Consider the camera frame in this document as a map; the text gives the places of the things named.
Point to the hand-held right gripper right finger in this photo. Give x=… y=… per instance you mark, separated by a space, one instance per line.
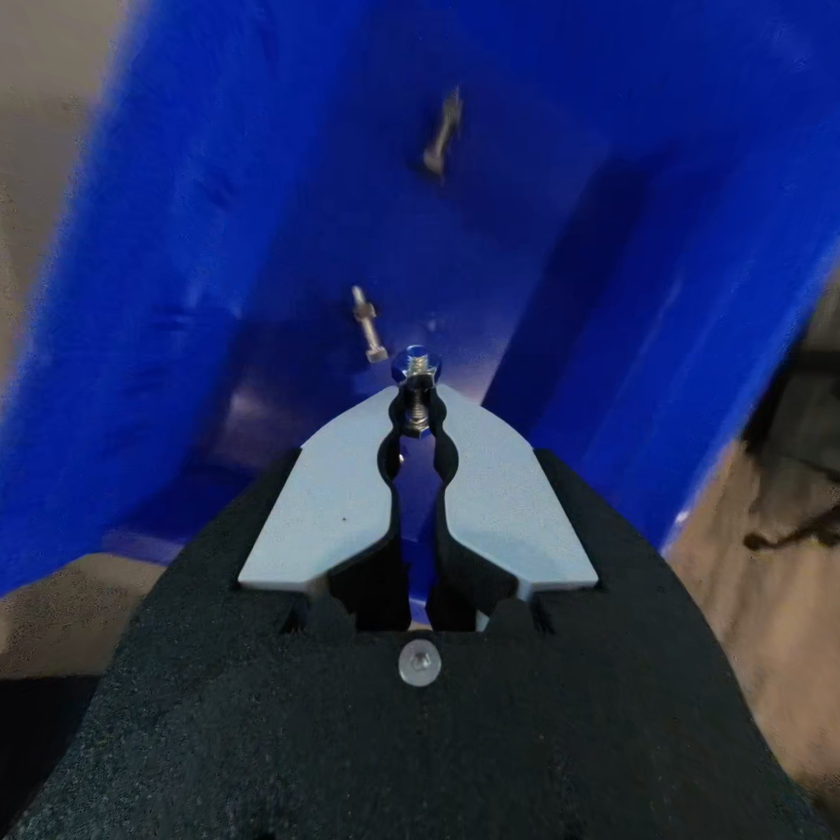
x=512 y=505

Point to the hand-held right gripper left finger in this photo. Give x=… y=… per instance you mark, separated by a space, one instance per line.
x=328 y=505

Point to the steel hex bolt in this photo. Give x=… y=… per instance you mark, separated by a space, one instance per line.
x=441 y=148
x=369 y=334
x=417 y=410

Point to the blue plastic bin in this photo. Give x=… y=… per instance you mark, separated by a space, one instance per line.
x=262 y=197

